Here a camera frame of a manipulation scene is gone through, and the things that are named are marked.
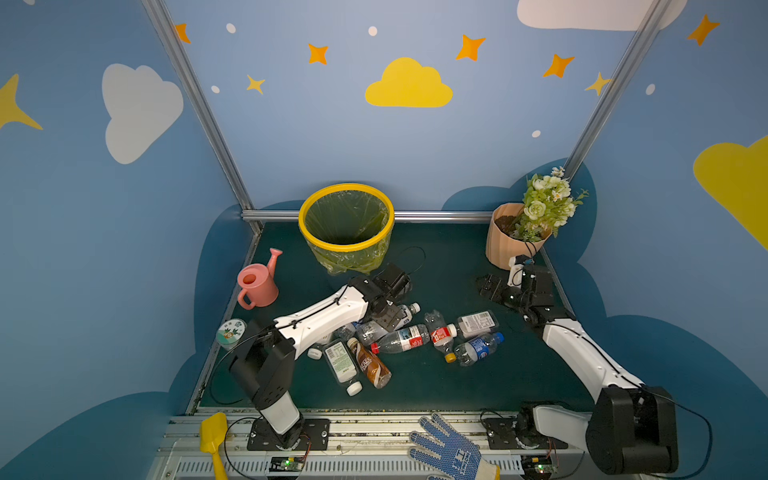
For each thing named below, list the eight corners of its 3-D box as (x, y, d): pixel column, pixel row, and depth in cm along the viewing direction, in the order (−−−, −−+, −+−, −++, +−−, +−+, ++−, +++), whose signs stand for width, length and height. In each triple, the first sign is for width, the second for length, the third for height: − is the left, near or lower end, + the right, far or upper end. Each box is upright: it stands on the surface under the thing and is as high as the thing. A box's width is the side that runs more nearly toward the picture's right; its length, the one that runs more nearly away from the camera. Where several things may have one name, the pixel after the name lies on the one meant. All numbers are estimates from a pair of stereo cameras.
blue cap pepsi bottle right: (462, 368, 85) (464, 364, 83) (451, 351, 88) (453, 347, 86) (506, 347, 89) (509, 342, 87) (494, 331, 92) (497, 326, 90)
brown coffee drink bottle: (378, 392, 82) (378, 386, 78) (343, 349, 90) (341, 341, 86) (391, 380, 84) (391, 373, 80) (355, 339, 92) (354, 331, 88)
